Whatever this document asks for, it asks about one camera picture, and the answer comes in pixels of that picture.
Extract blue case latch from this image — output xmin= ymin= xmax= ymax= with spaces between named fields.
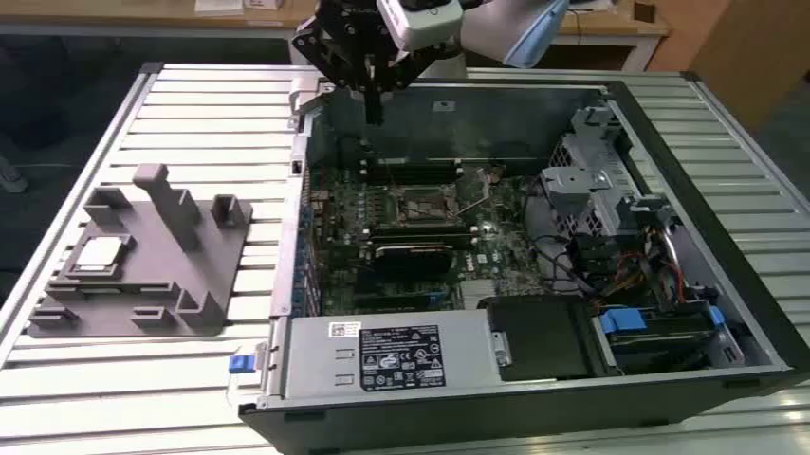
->
xmin=227 ymin=343 xmax=271 ymax=378

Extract silver power supply with label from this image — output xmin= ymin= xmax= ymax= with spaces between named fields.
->
xmin=278 ymin=315 xmax=511 ymax=400

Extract black internal cable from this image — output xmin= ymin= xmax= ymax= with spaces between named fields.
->
xmin=529 ymin=234 xmax=594 ymax=298

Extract black expansion slot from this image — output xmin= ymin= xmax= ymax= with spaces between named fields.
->
xmin=351 ymin=293 xmax=446 ymax=312

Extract black RAM slot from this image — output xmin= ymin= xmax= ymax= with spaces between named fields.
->
xmin=365 ymin=169 xmax=462 ymax=187
xmin=363 ymin=158 xmax=461 ymax=174

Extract black open PC case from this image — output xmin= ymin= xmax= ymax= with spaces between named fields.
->
xmin=236 ymin=70 xmax=810 ymax=455

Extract wooden desk with white frame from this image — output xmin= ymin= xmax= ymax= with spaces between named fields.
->
xmin=0 ymin=0 xmax=674 ymax=73

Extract black graphics card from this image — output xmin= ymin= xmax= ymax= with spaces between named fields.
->
xmin=370 ymin=242 xmax=455 ymax=277

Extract CPU socket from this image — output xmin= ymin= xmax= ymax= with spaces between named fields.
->
xmin=393 ymin=183 xmax=459 ymax=227

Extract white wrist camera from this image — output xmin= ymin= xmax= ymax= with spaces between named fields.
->
xmin=377 ymin=0 xmax=469 ymax=52

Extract grey metal drive cage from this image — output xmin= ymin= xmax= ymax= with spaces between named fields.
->
xmin=537 ymin=106 xmax=647 ymax=238

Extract grey furniture foot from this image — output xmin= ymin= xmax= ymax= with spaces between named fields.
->
xmin=0 ymin=154 xmax=31 ymax=193

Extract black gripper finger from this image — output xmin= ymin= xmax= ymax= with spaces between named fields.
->
xmin=374 ymin=46 xmax=429 ymax=125
xmin=290 ymin=18 xmax=377 ymax=125

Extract wooden cabinet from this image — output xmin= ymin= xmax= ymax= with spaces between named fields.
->
xmin=645 ymin=0 xmax=810 ymax=137

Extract silver finned heat sink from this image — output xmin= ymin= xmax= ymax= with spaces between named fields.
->
xmin=459 ymin=279 xmax=501 ymax=310

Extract orange and yellow wires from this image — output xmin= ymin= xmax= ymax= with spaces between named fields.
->
xmin=594 ymin=272 xmax=642 ymax=299

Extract hard disk in blue carrier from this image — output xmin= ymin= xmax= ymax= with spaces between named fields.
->
xmin=594 ymin=305 xmax=729 ymax=375

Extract grey plastic parts rack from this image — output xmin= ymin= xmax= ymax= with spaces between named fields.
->
xmin=26 ymin=163 xmax=256 ymax=338

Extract red wire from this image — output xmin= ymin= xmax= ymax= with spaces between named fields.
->
xmin=617 ymin=253 xmax=691 ymax=304

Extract green motherboard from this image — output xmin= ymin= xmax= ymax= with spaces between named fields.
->
xmin=307 ymin=160 xmax=553 ymax=318

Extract silver CPU chip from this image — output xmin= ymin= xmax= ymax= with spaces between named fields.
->
xmin=70 ymin=235 xmax=127 ymax=272

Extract white paper sheet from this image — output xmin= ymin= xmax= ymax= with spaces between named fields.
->
xmin=192 ymin=0 xmax=246 ymax=14

